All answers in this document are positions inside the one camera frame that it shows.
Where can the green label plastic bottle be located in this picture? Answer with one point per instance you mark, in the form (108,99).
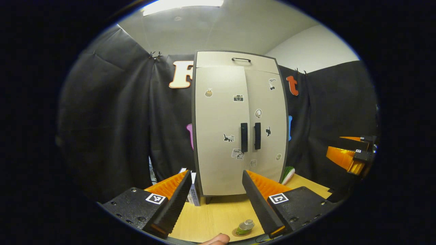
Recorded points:
(246,226)

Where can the round cork coaster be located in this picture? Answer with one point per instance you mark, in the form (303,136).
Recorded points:
(235,233)

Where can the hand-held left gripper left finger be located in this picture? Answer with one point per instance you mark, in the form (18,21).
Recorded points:
(173,207)

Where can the cabinet door with camera sticker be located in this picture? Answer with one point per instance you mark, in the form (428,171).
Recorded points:
(214,163)

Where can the ceiling light panel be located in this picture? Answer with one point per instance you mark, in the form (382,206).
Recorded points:
(182,5)

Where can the grey cabinet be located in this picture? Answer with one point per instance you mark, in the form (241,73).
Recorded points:
(193,143)

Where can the white purple carton box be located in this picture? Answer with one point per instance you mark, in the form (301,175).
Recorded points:
(194,195)

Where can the cabinet door with headphone sticker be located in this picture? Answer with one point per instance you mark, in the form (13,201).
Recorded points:
(269,160)

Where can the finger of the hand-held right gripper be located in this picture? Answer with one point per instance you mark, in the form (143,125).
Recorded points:
(362,156)
(356,143)

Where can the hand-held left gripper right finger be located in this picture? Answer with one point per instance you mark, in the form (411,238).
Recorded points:
(260,207)

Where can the watermelon slice toy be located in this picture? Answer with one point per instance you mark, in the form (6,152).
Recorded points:
(287,174)

